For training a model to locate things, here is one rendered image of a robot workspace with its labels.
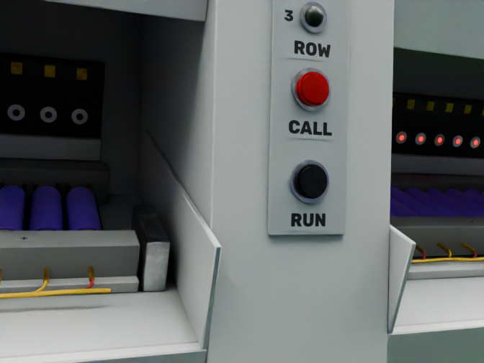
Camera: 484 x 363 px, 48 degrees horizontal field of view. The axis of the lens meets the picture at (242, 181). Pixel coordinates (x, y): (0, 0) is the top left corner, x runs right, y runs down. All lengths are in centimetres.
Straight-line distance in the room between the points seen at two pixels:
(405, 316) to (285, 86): 14
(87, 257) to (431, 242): 22
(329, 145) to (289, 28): 6
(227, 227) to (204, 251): 1
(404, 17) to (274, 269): 15
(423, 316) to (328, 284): 7
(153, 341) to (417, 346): 14
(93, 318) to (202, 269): 6
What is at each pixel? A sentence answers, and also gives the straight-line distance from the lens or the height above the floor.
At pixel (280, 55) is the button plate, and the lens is 25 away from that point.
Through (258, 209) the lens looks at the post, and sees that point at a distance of 25.
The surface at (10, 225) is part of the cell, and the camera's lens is 31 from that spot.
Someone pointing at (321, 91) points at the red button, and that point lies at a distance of 26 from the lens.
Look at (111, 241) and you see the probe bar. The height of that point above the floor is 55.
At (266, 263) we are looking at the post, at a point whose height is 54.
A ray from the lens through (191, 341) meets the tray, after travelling 25.
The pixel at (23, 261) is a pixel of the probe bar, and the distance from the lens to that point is 28.
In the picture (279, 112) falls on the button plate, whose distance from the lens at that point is 25.
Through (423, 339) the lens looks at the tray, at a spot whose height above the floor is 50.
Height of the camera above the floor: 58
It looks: 1 degrees up
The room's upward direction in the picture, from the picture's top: 1 degrees clockwise
